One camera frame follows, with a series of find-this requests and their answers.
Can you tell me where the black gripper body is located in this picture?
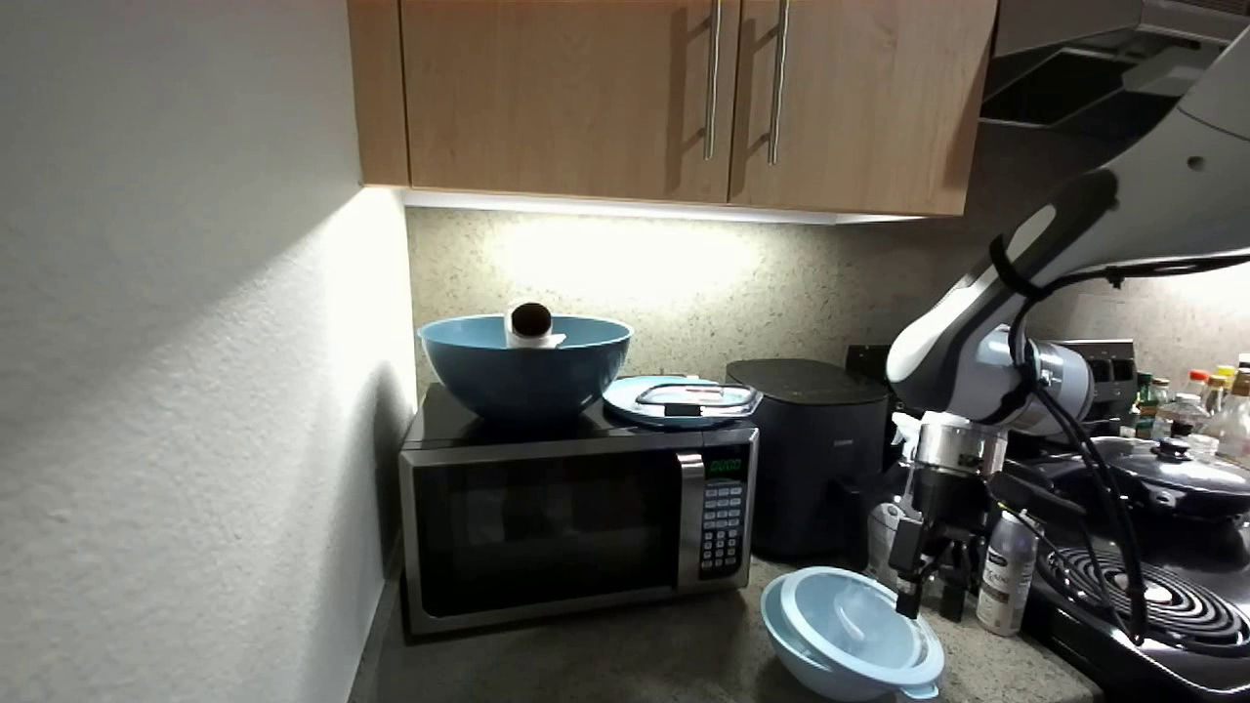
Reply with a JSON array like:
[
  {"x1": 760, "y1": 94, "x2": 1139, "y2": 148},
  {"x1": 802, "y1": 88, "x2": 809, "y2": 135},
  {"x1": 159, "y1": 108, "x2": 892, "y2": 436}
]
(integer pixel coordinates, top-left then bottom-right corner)
[{"x1": 892, "y1": 410, "x2": 1017, "y2": 587}]

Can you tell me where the glass pot lid with knob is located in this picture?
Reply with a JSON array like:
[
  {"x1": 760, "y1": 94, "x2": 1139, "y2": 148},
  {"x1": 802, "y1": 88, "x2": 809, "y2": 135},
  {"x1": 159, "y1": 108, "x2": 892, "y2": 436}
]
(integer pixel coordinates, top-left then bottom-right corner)
[{"x1": 1087, "y1": 429, "x2": 1250, "y2": 498}]

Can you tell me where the clear rectangular container lid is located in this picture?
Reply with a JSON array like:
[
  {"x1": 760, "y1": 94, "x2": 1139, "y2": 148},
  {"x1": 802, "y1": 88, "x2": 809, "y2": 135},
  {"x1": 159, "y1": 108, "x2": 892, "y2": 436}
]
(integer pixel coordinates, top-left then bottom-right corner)
[{"x1": 633, "y1": 379, "x2": 760, "y2": 429}]

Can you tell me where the white spray bottle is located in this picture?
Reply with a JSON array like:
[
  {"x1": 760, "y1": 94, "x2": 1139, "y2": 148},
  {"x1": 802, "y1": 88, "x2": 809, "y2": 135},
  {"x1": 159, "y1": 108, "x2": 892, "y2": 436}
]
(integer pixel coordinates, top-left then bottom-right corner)
[{"x1": 865, "y1": 410, "x2": 945, "y2": 599}]

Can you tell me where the small light blue bowl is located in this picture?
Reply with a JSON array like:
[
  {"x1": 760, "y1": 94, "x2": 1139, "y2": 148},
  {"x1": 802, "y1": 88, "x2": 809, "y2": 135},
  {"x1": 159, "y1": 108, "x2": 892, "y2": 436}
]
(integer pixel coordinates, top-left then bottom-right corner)
[{"x1": 758, "y1": 570, "x2": 945, "y2": 703}]

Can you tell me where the black air fryer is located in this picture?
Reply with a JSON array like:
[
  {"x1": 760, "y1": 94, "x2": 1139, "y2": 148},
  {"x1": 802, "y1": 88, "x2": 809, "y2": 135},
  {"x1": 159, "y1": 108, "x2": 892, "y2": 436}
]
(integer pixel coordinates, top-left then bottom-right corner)
[{"x1": 721, "y1": 354, "x2": 902, "y2": 570}]

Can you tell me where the green glass bottle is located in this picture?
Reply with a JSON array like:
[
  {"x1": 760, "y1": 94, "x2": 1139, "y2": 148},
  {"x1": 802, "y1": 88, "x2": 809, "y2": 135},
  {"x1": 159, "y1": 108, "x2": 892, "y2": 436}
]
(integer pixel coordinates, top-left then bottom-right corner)
[{"x1": 1130, "y1": 372, "x2": 1173, "y2": 441}]

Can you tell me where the black coil burner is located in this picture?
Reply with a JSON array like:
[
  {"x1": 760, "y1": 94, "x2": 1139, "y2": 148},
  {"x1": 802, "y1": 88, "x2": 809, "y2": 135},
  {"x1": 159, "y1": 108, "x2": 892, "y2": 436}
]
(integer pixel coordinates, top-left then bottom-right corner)
[{"x1": 1036, "y1": 543, "x2": 1250, "y2": 656}]

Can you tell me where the black cooking pot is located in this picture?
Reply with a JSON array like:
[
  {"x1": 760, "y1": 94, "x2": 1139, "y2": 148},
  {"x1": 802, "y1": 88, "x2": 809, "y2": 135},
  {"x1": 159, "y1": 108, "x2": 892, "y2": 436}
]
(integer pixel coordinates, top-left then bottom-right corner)
[{"x1": 1049, "y1": 463, "x2": 1250, "y2": 560}]

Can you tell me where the black electric stove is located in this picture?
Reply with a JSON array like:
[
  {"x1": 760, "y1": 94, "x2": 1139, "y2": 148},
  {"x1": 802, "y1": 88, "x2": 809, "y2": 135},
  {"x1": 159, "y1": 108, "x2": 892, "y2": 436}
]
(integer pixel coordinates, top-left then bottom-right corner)
[{"x1": 844, "y1": 337, "x2": 1250, "y2": 703}]

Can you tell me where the red cap condiment bottle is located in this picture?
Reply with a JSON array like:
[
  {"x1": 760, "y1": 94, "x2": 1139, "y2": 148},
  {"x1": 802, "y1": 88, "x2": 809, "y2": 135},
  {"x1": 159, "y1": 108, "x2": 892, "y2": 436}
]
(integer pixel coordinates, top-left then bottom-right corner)
[{"x1": 1177, "y1": 368, "x2": 1217, "y2": 435}]

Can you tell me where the yellow condiment bottle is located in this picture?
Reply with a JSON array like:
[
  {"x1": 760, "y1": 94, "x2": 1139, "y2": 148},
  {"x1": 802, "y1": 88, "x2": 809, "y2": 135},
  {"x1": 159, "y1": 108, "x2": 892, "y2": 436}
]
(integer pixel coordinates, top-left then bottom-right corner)
[{"x1": 1208, "y1": 359, "x2": 1241, "y2": 420}]

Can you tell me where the light blue plate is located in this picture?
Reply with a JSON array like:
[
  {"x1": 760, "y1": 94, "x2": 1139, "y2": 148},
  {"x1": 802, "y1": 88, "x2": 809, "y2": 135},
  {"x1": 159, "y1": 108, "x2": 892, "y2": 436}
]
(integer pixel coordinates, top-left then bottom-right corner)
[{"x1": 596, "y1": 372, "x2": 769, "y2": 435}]

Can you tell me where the silver black microwave oven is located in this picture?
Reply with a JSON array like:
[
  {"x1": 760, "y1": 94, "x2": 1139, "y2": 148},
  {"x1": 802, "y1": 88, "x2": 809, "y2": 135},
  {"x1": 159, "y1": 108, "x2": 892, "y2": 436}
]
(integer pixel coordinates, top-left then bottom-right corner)
[{"x1": 396, "y1": 381, "x2": 760, "y2": 642}]

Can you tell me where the under cabinet light strip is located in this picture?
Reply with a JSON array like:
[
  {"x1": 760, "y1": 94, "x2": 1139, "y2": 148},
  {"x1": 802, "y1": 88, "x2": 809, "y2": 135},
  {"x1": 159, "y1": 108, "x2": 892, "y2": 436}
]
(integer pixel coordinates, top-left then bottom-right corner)
[{"x1": 396, "y1": 187, "x2": 930, "y2": 229}]

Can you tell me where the large blue mixing bowl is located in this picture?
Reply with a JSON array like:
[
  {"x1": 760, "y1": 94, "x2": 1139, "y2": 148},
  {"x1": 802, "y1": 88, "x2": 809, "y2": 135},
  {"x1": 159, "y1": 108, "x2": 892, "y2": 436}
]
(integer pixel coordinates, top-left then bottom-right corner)
[{"x1": 415, "y1": 307, "x2": 635, "y2": 427}]

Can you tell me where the black ball on white base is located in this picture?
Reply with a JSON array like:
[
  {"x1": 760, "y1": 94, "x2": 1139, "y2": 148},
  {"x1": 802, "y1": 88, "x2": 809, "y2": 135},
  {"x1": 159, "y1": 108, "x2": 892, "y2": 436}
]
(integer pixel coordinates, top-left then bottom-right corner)
[{"x1": 504, "y1": 302, "x2": 570, "y2": 353}]

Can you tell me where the metal cabinet bar handle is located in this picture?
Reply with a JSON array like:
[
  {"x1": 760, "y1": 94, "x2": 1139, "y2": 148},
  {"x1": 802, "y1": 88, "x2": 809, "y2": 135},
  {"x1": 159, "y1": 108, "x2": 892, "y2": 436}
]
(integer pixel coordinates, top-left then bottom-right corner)
[
  {"x1": 674, "y1": 0, "x2": 725, "y2": 159},
  {"x1": 738, "y1": 0, "x2": 793, "y2": 169}
]

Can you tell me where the wooden wall cabinet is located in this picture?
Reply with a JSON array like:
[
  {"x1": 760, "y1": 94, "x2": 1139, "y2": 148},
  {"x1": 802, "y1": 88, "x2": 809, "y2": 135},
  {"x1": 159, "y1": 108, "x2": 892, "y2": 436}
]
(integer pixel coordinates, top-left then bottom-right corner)
[{"x1": 345, "y1": 0, "x2": 1001, "y2": 222}]

